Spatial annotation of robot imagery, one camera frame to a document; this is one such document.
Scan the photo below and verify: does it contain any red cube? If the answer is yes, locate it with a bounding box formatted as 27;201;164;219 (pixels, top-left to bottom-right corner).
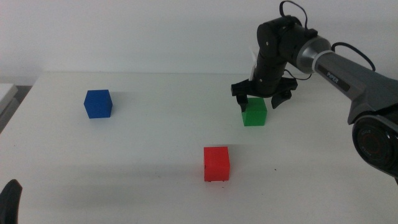
203;146;231;182

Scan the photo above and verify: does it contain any blue cube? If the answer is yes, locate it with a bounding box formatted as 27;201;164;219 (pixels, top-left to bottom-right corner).
83;89;113;119

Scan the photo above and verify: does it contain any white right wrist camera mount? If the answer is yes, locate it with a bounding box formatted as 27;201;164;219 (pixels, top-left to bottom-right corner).
248;46;258;80

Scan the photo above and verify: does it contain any black right camera cable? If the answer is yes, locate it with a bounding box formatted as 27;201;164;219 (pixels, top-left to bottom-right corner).
283;42;376;82

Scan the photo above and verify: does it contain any green cube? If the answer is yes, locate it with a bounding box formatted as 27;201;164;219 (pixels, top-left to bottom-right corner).
241;97;268;127

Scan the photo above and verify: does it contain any white cable tie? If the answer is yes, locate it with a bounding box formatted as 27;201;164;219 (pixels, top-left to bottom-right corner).
312;51;332;73

